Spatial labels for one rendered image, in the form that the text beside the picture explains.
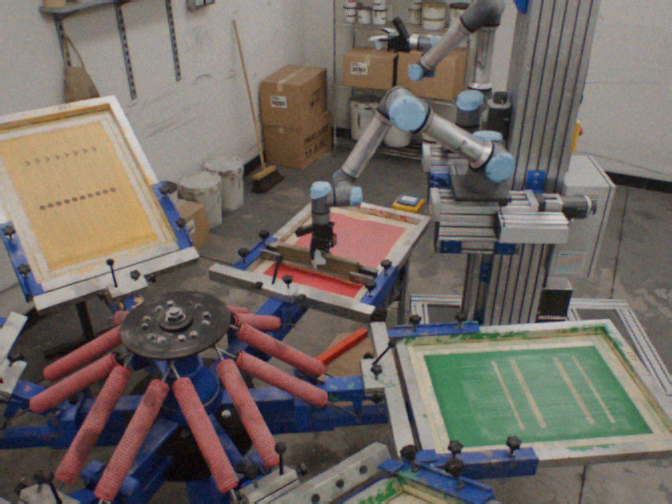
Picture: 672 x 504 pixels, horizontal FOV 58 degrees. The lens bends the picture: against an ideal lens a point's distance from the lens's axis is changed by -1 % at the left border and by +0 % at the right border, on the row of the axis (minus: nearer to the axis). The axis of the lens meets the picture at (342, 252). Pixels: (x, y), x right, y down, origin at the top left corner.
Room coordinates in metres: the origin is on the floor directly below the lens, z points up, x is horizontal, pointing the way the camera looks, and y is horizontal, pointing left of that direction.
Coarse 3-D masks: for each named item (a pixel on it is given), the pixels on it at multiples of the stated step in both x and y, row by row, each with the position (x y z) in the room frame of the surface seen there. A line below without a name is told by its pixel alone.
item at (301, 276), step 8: (336, 216) 2.59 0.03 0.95; (344, 216) 2.59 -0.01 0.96; (336, 224) 2.52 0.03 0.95; (344, 224) 2.52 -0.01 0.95; (352, 224) 2.52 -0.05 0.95; (360, 224) 2.52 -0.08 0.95; (312, 232) 2.44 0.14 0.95; (304, 240) 2.37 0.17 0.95; (272, 264) 2.17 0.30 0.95; (280, 264) 2.17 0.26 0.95; (264, 272) 2.11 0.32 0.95; (272, 272) 2.11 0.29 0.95; (280, 272) 2.11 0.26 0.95; (288, 272) 2.11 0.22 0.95; (296, 272) 2.11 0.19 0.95; (304, 272) 2.11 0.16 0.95; (312, 272) 2.11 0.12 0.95; (296, 280) 2.05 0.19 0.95; (304, 280) 2.05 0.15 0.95
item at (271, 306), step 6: (270, 300) 1.80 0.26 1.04; (276, 300) 1.80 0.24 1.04; (264, 306) 1.76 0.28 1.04; (270, 306) 1.76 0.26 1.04; (276, 306) 1.76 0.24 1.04; (282, 306) 1.78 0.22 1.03; (288, 306) 1.82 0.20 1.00; (258, 312) 1.72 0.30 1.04; (264, 312) 1.72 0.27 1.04; (270, 312) 1.72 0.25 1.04; (276, 312) 1.74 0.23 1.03
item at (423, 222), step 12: (300, 216) 2.53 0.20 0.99; (384, 216) 2.58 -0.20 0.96; (396, 216) 2.55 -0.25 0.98; (408, 216) 2.53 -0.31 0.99; (420, 216) 2.53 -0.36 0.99; (288, 228) 2.41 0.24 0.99; (420, 228) 2.41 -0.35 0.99; (408, 240) 2.31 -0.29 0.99; (408, 252) 2.23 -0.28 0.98; (252, 264) 2.12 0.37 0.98; (396, 264) 2.12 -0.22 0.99; (264, 276) 2.03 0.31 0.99
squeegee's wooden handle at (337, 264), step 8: (280, 248) 2.15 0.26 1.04; (288, 248) 2.14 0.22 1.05; (296, 248) 2.13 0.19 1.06; (304, 248) 2.13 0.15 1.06; (288, 256) 2.14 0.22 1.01; (296, 256) 2.12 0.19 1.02; (304, 256) 2.11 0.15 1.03; (328, 256) 2.07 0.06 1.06; (336, 256) 2.06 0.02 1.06; (304, 264) 2.10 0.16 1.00; (328, 264) 2.06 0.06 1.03; (336, 264) 2.05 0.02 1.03; (344, 264) 2.03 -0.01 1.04; (352, 264) 2.02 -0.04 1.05; (336, 272) 2.04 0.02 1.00; (344, 272) 2.03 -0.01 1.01
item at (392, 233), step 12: (360, 228) 2.48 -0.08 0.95; (372, 228) 2.48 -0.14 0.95; (384, 228) 2.48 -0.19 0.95; (396, 228) 2.48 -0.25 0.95; (384, 252) 2.27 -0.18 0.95; (360, 264) 2.17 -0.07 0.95; (372, 264) 2.17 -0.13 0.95; (324, 276) 2.08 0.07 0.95; (324, 288) 1.99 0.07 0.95; (336, 288) 1.99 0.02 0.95; (348, 288) 1.99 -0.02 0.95; (360, 288) 2.00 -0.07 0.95
